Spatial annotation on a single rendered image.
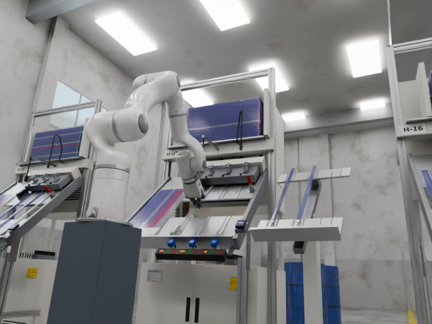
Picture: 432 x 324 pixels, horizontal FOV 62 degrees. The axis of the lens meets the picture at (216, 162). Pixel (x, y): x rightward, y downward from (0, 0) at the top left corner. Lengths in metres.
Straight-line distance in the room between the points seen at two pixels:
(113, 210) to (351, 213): 10.68
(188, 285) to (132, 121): 1.06
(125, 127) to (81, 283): 0.52
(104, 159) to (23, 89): 6.04
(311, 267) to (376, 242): 9.91
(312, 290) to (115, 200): 0.87
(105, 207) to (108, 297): 0.28
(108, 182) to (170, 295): 1.01
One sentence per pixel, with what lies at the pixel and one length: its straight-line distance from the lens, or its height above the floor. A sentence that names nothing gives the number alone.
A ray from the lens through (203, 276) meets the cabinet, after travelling 2.00.
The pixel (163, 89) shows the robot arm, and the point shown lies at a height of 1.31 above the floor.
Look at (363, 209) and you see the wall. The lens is 11.64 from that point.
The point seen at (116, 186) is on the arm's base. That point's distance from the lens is 1.25.
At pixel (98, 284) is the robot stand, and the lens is 1.15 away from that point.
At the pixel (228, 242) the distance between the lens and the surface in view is 1.63.
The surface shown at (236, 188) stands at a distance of 2.06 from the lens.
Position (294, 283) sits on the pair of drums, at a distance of 4.86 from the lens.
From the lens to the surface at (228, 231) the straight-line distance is 1.69.
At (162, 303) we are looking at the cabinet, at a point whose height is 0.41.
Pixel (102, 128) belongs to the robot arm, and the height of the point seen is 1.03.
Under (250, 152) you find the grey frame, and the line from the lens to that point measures 2.24.
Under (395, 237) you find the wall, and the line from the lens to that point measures 11.48.
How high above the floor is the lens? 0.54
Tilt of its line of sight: 18 degrees up
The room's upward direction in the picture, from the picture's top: 3 degrees clockwise
